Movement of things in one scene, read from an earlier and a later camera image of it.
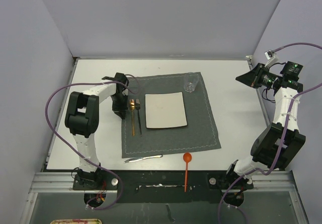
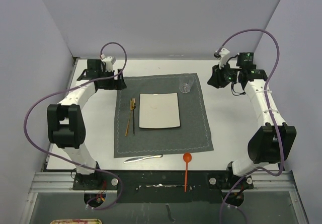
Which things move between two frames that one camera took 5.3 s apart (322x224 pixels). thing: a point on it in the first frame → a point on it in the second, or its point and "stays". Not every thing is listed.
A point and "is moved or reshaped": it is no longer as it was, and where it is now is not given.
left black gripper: (121, 110) → (117, 84)
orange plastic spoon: (187, 157) stays
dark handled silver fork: (137, 104) → (134, 102)
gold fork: (132, 104) is moved or reshaped
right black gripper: (252, 78) → (216, 80)
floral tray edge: (77, 221) stays
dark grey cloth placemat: (200, 134) is moved or reshaped
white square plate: (165, 110) is moved or reshaped
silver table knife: (142, 158) stays
